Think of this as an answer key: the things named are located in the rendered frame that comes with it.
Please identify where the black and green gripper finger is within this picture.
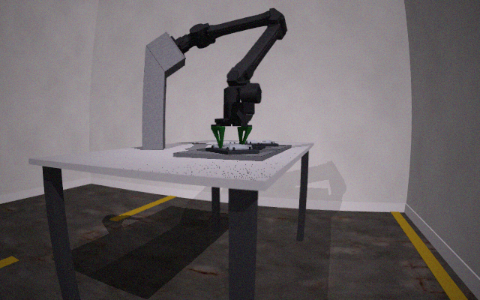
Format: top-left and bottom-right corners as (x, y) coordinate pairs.
(211, 126), (225, 149)
(238, 127), (252, 144)

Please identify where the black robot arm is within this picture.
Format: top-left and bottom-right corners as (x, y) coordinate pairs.
(171, 8), (287, 122)

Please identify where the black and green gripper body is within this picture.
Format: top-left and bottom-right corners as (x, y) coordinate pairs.
(211, 102), (252, 127)

